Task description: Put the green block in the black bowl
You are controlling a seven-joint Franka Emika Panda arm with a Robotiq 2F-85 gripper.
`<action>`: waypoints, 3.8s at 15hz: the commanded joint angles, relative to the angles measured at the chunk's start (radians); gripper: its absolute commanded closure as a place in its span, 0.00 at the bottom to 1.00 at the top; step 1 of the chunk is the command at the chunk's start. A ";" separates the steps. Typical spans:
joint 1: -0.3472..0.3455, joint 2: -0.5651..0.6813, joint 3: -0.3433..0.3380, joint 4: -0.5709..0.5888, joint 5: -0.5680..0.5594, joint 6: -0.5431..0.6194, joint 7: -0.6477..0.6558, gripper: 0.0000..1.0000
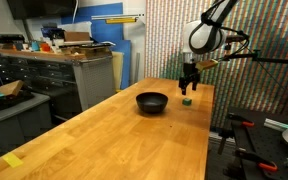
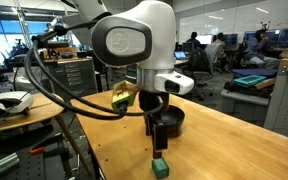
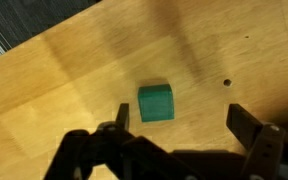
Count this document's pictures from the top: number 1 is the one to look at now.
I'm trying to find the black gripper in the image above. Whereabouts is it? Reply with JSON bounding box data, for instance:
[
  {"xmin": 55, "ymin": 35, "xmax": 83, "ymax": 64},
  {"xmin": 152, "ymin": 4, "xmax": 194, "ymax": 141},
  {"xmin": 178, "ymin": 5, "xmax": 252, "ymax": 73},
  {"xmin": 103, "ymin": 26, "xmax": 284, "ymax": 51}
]
[{"xmin": 178, "ymin": 60, "xmax": 202, "ymax": 96}]

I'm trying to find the small green block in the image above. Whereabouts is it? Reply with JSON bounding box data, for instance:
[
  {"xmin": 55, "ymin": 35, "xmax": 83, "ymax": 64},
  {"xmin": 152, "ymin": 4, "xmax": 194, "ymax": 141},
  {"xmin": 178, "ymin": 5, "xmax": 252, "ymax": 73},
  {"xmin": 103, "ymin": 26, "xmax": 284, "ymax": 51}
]
[{"xmin": 182, "ymin": 97, "xmax": 193, "ymax": 107}]

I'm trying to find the black bowl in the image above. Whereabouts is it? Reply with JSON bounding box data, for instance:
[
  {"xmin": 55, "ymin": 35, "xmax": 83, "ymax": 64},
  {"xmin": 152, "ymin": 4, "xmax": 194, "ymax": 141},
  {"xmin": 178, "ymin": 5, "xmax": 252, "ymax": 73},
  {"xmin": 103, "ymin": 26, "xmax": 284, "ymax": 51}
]
[{"xmin": 135, "ymin": 92, "xmax": 169, "ymax": 115}]

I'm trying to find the cream foam board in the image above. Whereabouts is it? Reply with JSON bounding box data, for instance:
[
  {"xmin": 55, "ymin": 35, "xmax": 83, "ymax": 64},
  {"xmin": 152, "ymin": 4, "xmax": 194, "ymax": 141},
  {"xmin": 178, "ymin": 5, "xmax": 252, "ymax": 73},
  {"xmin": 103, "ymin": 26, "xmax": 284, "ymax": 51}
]
[{"xmin": 111, "ymin": 51, "xmax": 125, "ymax": 93}]

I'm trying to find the multicoloured striped backdrop panel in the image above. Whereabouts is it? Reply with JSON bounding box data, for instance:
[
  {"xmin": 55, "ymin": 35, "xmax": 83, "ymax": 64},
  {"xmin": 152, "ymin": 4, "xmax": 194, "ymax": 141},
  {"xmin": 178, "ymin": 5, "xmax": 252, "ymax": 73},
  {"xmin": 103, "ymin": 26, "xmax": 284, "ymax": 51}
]
[{"xmin": 144, "ymin": 0, "xmax": 288, "ymax": 129}]

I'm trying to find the blue foam board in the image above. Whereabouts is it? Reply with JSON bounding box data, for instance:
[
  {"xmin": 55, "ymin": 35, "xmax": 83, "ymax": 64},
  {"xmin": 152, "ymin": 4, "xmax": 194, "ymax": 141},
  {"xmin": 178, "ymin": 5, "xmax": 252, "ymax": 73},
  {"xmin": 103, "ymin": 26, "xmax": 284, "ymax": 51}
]
[{"xmin": 61, "ymin": 2, "xmax": 132, "ymax": 90}]

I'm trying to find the yellow spirit level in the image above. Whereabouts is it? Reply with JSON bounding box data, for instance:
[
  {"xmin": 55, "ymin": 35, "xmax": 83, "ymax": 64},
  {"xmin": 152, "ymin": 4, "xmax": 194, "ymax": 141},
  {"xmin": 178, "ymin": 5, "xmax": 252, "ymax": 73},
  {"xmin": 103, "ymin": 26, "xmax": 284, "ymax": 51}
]
[{"xmin": 105, "ymin": 17, "xmax": 139, "ymax": 25}]

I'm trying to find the black perforated mounting platform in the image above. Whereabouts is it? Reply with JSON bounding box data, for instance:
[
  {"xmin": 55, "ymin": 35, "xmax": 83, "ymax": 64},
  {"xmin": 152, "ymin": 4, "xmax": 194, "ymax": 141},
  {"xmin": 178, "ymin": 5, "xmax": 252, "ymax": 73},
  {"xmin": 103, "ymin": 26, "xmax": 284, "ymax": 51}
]
[{"xmin": 217, "ymin": 106, "xmax": 288, "ymax": 180}]

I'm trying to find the flat brown cardboard box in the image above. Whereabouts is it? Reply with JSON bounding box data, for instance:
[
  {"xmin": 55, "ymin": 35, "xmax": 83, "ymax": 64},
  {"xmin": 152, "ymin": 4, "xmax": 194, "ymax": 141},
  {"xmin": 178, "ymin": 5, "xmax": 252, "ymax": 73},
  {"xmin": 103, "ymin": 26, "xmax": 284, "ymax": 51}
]
[{"xmin": 63, "ymin": 31, "xmax": 91, "ymax": 43}]

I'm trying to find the grey drawer cabinet workbench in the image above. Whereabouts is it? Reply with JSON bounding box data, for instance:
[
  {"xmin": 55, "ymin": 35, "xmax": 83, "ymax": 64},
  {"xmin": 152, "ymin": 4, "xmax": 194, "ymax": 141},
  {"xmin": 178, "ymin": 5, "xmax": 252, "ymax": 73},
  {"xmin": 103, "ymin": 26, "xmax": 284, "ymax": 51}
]
[{"xmin": 0, "ymin": 48, "xmax": 116, "ymax": 113}]

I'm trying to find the orange container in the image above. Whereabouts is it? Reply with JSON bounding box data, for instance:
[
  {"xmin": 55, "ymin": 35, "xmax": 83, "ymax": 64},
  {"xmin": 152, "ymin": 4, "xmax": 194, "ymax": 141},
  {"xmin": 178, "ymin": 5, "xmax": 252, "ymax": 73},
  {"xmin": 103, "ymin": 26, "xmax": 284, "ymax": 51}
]
[{"xmin": 39, "ymin": 42, "xmax": 52, "ymax": 53}]

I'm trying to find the teal cup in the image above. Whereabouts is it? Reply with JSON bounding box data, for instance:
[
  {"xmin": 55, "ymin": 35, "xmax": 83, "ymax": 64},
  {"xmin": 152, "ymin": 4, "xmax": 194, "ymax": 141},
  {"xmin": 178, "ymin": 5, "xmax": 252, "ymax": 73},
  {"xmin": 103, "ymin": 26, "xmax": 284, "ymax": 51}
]
[{"xmin": 30, "ymin": 40, "xmax": 41, "ymax": 52}]

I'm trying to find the grey plastic storage bin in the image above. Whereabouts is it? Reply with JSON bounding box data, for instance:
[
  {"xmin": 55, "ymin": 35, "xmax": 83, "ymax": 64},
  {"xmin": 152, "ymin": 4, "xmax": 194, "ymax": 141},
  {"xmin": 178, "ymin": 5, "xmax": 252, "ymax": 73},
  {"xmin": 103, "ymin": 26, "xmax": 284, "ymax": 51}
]
[{"xmin": 0, "ymin": 92, "xmax": 53, "ymax": 151}]

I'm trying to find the small brown cardboard box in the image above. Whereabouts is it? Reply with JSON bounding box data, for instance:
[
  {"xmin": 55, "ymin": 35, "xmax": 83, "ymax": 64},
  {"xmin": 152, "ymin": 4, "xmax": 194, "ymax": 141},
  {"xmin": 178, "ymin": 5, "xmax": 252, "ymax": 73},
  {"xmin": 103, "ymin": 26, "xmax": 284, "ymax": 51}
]
[{"xmin": 0, "ymin": 79, "xmax": 25, "ymax": 97}]

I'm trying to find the black sensor bar device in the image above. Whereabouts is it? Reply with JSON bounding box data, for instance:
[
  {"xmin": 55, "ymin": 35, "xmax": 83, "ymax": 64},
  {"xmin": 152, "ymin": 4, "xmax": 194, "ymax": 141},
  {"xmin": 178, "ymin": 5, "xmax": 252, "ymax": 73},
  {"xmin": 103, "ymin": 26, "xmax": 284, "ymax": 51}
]
[{"xmin": 0, "ymin": 34, "xmax": 26, "ymax": 44}]

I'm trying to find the yellow tape piece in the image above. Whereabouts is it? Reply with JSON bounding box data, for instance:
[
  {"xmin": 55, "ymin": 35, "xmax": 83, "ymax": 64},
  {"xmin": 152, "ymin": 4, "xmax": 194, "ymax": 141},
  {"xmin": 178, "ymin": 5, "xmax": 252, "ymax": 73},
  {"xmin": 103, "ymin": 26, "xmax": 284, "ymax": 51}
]
[{"xmin": 2, "ymin": 152, "xmax": 24, "ymax": 169}]

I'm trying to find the tan wrist camera box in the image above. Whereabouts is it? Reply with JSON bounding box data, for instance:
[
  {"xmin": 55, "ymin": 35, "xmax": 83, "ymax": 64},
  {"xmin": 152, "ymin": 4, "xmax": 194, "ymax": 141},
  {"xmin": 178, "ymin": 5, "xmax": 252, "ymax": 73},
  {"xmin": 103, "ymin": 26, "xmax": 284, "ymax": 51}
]
[{"xmin": 195, "ymin": 58, "xmax": 220, "ymax": 72}]

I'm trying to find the black clamp with orange handle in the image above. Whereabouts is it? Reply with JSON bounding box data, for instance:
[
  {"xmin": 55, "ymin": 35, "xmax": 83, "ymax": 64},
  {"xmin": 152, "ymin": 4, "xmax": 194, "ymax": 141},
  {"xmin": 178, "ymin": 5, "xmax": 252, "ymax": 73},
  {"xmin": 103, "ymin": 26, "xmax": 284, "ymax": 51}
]
[
  {"xmin": 234, "ymin": 147, "xmax": 279, "ymax": 173},
  {"xmin": 226, "ymin": 112, "xmax": 256, "ymax": 128}
]

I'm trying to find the black exterior camera bar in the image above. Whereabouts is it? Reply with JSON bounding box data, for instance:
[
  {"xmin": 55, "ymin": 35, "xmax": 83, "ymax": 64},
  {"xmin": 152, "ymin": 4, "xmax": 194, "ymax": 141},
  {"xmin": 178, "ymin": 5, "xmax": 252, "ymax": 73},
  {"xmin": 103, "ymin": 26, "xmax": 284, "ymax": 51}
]
[{"xmin": 225, "ymin": 34, "xmax": 248, "ymax": 44}]

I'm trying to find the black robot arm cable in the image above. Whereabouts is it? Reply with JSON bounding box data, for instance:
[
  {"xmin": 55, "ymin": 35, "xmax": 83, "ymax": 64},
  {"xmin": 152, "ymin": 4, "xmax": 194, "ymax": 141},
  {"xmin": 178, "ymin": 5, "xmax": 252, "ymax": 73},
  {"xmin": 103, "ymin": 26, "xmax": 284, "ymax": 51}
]
[{"xmin": 187, "ymin": 0, "xmax": 252, "ymax": 62}]

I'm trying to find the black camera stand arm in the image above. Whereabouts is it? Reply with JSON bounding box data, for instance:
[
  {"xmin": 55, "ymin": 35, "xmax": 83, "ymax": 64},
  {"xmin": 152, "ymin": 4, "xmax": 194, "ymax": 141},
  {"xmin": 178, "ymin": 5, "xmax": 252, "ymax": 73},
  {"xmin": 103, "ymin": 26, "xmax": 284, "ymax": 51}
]
[{"xmin": 220, "ymin": 42, "xmax": 288, "ymax": 70}]

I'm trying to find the silver aluminium rail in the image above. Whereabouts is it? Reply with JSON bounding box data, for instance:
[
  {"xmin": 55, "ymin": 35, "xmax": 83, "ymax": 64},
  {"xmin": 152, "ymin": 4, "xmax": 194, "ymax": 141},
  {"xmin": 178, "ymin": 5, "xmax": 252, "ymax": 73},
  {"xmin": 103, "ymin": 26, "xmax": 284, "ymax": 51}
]
[{"xmin": 263, "ymin": 117, "xmax": 288, "ymax": 132}]

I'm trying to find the white wall rail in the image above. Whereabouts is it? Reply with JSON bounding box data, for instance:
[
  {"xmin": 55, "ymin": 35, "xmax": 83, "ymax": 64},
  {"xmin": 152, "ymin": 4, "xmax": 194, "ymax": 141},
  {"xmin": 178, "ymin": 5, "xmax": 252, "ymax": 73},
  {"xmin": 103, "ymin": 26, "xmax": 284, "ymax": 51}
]
[{"xmin": 90, "ymin": 13, "xmax": 146, "ymax": 21}]

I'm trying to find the black wall monitor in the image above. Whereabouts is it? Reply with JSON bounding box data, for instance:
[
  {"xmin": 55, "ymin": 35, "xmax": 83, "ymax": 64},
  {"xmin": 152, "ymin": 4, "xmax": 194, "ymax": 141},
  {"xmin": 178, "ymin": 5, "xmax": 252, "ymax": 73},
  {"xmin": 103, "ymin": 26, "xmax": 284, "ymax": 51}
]
[{"xmin": 6, "ymin": 0, "xmax": 80, "ymax": 21}]

